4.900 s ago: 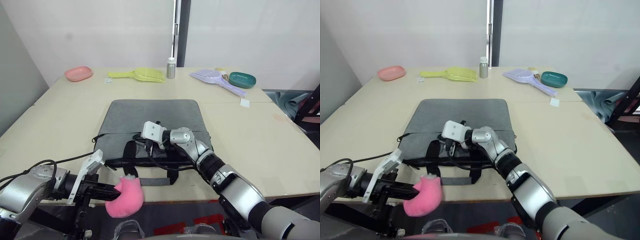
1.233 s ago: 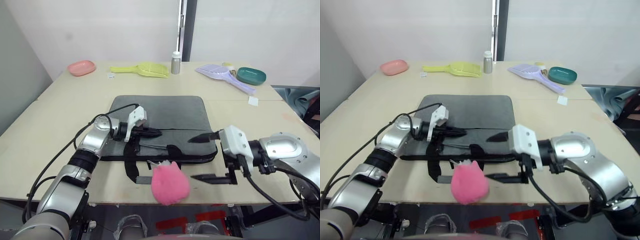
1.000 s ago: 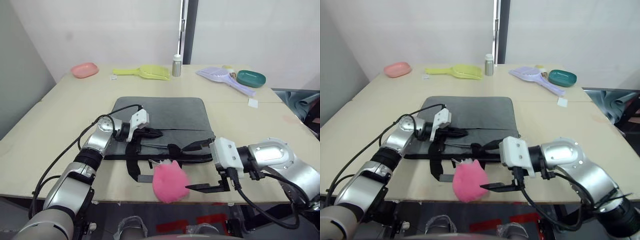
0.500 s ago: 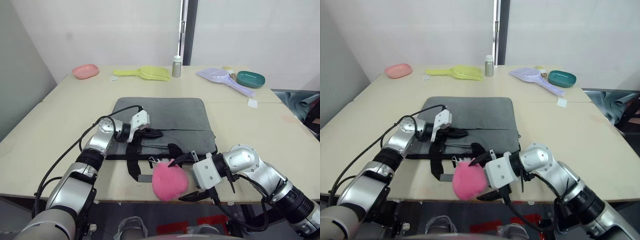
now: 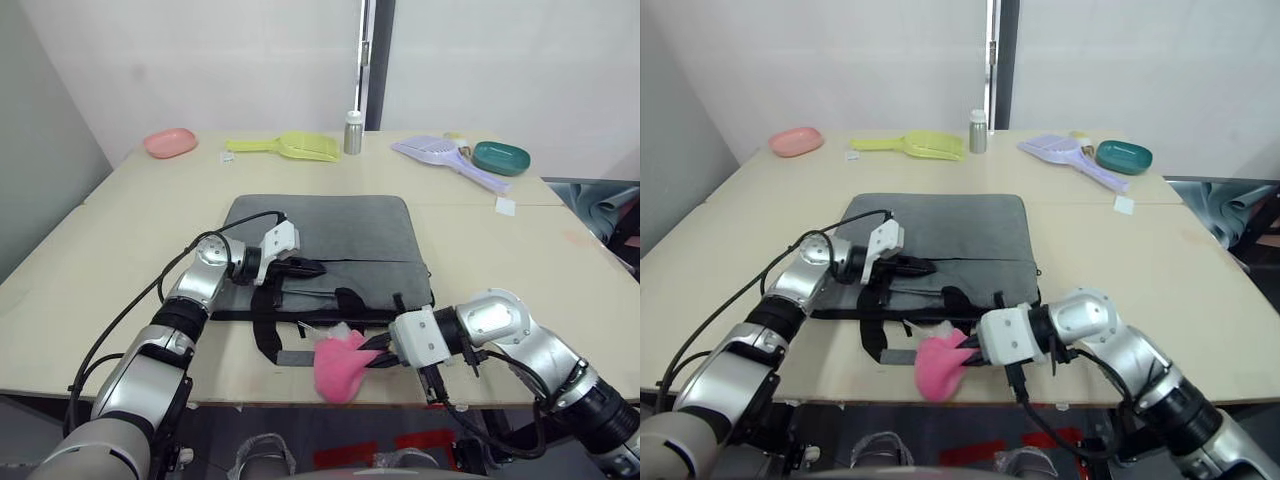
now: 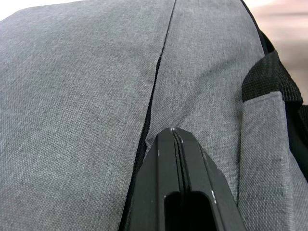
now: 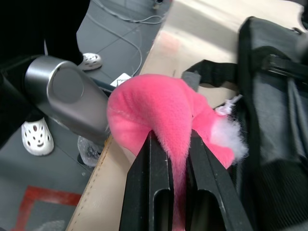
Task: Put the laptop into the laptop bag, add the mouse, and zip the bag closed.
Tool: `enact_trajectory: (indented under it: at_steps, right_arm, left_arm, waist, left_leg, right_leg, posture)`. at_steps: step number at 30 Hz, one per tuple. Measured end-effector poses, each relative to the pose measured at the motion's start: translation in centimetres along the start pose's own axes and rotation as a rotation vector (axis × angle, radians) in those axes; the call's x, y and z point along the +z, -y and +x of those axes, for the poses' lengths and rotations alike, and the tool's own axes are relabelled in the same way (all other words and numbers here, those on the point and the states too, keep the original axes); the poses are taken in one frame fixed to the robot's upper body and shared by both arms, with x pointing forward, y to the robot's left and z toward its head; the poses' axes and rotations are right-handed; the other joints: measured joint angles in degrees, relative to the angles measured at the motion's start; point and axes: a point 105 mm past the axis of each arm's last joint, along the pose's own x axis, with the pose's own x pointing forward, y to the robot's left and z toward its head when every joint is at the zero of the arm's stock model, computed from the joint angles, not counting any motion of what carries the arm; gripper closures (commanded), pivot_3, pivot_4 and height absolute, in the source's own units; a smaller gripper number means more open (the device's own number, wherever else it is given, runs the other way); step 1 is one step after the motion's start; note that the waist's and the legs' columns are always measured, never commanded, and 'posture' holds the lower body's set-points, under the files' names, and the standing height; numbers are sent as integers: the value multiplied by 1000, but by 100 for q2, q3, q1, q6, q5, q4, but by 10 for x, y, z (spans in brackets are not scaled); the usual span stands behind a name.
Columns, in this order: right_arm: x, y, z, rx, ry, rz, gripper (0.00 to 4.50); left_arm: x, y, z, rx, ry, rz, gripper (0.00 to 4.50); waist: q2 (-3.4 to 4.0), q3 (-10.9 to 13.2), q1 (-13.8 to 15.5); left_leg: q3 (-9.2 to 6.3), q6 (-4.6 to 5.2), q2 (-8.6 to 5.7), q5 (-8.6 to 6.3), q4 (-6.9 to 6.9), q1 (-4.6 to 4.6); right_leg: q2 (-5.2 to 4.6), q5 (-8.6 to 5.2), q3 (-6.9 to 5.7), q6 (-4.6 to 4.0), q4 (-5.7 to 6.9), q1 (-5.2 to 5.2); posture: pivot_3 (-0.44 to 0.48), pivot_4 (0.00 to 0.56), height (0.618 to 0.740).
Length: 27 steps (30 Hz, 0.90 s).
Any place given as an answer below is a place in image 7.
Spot grey laptop bag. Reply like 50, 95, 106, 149
182, 15, 308, 231

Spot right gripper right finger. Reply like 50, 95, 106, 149
186, 129, 254, 231

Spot white paper sheet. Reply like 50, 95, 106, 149
110, 72, 132, 88

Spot pink plush mouse toy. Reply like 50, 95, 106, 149
106, 74, 249, 231

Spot white clog shoe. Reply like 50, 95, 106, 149
21, 117, 55, 156
77, 52, 103, 71

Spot grey floor cable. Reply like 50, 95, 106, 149
86, 0, 167, 78

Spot person black trouser legs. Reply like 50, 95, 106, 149
0, 0, 84, 150

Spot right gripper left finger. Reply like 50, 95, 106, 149
122, 131, 174, 231

